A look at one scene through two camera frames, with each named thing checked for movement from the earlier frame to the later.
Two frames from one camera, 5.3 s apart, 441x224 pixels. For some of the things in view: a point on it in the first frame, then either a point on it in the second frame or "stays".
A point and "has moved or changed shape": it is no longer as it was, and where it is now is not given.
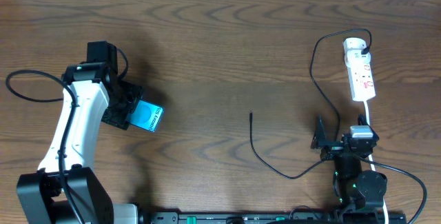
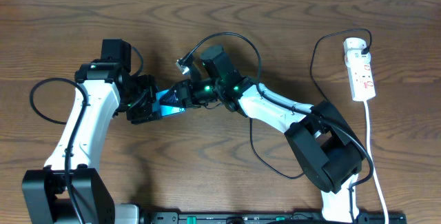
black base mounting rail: x=318 y=217 stays
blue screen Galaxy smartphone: x=145 y=115 has moved or changed shape
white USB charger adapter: x=353 y=47 stays
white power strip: x=362 y=82 stays
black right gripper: x=333 y=149 -> x=185 y=87
